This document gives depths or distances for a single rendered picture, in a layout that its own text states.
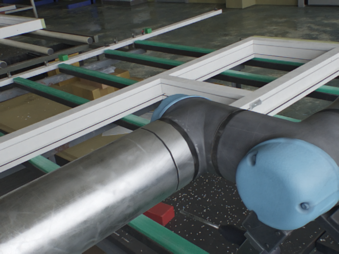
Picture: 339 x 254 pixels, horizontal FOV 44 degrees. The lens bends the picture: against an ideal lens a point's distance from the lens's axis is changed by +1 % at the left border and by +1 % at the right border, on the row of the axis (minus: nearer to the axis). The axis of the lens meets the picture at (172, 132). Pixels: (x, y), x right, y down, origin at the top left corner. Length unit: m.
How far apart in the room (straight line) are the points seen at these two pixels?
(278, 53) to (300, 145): 1.51
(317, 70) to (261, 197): 1.20
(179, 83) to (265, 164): 1.13
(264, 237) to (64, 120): 0.90
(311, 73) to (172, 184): 1.15
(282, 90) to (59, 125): 0.70
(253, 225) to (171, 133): 0.19
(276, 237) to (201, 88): 0.92
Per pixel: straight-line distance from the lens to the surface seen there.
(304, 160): 0.35
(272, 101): 1.33
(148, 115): 1.98
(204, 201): 1.41
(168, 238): 0.84
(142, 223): 0.89
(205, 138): 0.42
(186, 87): 1.43
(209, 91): 1.37
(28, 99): 2.56
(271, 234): 0.53
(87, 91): 2.23
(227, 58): 1.79
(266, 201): 0.36
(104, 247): 1.36
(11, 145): 1.26
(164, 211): 1.32
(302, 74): 1.45
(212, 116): 0.42
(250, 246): 0.62
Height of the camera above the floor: 1.39
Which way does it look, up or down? 25 degrees down
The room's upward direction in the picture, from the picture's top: 8 degrees counter-clockwise
